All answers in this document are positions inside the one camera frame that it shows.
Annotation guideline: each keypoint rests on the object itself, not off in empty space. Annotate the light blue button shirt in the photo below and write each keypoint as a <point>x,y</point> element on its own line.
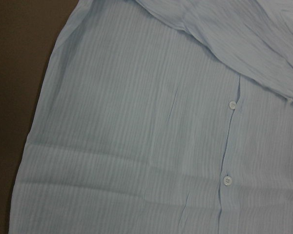
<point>163,117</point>

